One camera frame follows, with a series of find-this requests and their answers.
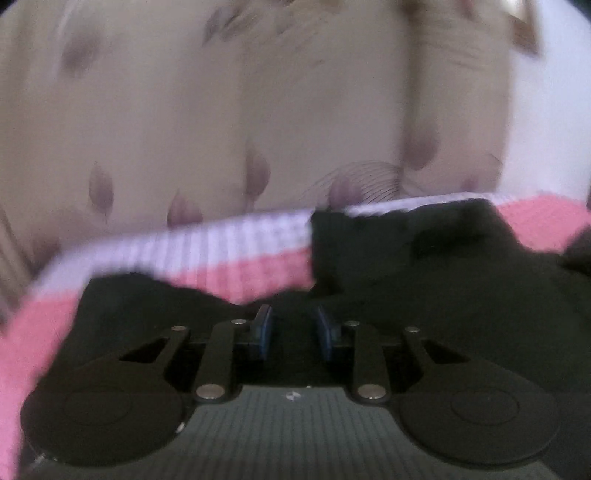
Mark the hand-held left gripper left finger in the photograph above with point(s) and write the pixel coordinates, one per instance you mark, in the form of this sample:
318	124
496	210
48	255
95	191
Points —
263	332

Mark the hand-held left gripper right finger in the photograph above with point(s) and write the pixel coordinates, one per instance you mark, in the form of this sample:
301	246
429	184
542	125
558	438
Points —
325	333

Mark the beige leaf print curtain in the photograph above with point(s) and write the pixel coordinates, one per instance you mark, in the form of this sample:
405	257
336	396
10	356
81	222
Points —
207	115

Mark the black jacket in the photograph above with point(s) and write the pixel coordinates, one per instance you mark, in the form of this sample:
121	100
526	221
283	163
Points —
415	277

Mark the pink checked blanket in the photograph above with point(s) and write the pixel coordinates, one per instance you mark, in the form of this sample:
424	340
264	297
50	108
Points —
258	272

